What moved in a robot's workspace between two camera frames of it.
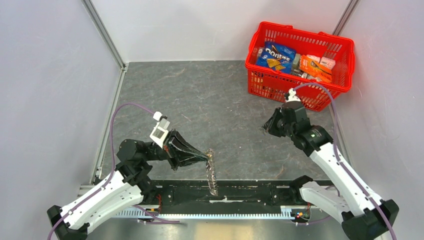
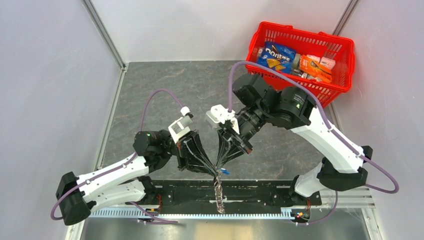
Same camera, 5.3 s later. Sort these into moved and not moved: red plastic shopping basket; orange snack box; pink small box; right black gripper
Moved: right black gripper
Not moved: red plastic shopping basket; orange snack box; pink small box
